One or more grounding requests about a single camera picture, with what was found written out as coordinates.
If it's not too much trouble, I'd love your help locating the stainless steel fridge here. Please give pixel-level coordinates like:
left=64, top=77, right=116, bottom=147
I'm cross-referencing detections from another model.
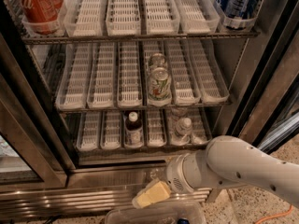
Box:
left=0, top=0, right=299, bottom=222

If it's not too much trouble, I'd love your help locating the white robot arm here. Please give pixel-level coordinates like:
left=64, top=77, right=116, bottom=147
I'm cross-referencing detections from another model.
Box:
left=132, top=135, right=299, bottom=208

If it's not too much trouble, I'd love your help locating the red cola can front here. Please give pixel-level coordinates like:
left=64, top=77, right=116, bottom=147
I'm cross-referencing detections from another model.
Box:
left=19, top=0, right=58, bottom=35

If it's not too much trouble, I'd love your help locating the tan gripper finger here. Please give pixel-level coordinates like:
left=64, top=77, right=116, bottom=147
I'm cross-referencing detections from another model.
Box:
left=132, top=178, right=171, bottom=209

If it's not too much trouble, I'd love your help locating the blue bottle cap in bin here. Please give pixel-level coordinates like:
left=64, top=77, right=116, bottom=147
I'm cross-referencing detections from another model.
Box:
left=177, top=218, right=190, bottom=224

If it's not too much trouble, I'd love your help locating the blue silver can middle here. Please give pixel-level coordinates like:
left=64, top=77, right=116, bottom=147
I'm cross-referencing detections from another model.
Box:
left=225, top=0, right=249, bottom=19

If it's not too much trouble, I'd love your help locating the orange power cable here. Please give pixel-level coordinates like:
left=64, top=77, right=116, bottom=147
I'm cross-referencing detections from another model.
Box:
left=254, top=204, right=295, bottom=224

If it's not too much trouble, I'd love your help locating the wire shelf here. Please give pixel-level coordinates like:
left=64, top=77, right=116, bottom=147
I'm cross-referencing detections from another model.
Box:
left=55, top=101, right=232, bottom=113
left=22, top=31, right=260, bottom=45

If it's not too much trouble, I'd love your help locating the clear water bottle rear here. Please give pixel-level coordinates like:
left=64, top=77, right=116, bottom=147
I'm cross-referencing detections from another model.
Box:
left=171, top=107, right=188, bottom=122

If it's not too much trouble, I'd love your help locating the silver soda can rear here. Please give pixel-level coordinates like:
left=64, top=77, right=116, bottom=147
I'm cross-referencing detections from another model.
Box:
left=148, top=53, right=168, bottom=72

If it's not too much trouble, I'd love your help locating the dark bottle with white cap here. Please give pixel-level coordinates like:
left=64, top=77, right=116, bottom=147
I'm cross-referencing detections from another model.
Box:
left=125, top=111, right=143, bottom=148

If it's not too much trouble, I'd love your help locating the green white soda can front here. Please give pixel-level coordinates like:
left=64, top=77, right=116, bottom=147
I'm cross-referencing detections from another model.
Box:
left=148, top=67, right=172, bottom=106

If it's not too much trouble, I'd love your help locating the white tray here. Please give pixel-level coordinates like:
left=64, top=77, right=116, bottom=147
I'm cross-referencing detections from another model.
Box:
left=188, top=40, right=229, bottom=104
left=147, top=110, right=167, bottom=147
left=117, top=42, right=143, bottom=107
left=64, top=0, right=107, bottom=37
left=56, top=43, right=93, bottom=110
left=106, top=0, right=141, bottom=35
left=77, top=112, right=101, bottom=152
left=101, top=111, right=121, bottom=150
left=143, top=0, right=180, bottom=35
left=87, top=43, right=116, bottom=109
left=175, top=0, right=220, bottom=34
left=164, top=40, right=200, bottom=105

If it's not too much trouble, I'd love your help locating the clear water bottle front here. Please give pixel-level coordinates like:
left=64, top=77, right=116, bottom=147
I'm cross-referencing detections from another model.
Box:
left=171, top=118, right=192, bottom=146

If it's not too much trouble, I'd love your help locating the top wire shelf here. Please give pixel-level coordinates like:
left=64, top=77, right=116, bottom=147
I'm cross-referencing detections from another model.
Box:
left=22, top=31, right=260, bottom=45

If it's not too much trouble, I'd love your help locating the middle wire shelf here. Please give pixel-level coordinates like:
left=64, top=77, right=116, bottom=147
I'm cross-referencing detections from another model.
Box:
left=55, top=101, right=232, bottom=113

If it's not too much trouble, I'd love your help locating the clear plastic bin on floor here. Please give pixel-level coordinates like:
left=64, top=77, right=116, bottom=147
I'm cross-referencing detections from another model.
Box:
left=105, top=202, right=206, bottom=224

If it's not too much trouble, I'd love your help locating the clear water bottle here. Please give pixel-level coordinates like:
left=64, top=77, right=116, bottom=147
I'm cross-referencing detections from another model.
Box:
left=171, top=107, right=188, bottom=122
left=171, top=118, right=192, bottom=146

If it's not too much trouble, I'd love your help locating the fridge door right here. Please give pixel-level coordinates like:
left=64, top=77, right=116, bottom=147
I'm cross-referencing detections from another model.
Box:
left=224, top=4, right=299, bottom=154

